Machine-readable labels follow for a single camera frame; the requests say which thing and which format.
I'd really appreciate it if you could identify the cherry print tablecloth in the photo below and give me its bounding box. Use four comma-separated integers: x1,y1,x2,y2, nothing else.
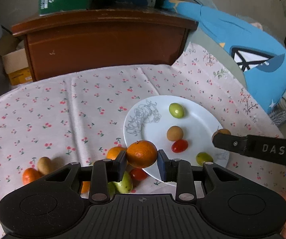
0,64,286,239

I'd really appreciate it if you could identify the floral print cloth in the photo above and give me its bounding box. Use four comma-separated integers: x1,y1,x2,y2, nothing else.
171,42,286,140

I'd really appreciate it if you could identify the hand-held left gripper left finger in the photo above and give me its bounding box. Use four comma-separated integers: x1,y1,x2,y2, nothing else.
43,151,128,203

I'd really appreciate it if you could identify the brown wooden cabinet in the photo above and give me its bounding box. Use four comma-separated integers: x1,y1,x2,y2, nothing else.
10,9,199,82

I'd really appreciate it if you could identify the orange mandarin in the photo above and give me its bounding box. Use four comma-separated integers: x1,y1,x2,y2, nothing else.
106,146,128,160
22,167,42,185
80,180,91,194
126,141,158,169

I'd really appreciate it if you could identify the brown longan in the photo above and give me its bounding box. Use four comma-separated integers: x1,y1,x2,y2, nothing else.
214,128,232,136

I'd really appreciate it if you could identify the red grape tomato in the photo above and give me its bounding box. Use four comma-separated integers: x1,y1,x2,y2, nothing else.
171,139,189,153
129,168,148,181

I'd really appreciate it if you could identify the open cardboard box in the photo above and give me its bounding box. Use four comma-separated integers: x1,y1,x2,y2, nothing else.
0,33,34,86

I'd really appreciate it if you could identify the white plate with grey drawing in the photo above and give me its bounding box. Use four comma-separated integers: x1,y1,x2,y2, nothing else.
123,95,230,187

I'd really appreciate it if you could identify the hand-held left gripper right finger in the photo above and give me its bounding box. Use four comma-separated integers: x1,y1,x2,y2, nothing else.
158,149,240,203

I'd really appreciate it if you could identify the blue cushion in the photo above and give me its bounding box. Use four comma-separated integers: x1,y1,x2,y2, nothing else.
161,0,286,115

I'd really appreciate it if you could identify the brown kiwi fruit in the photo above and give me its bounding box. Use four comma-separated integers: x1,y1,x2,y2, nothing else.
166,126,184,141
37,157,52,175

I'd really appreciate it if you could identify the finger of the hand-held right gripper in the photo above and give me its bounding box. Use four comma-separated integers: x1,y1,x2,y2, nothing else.
212,132,248,156

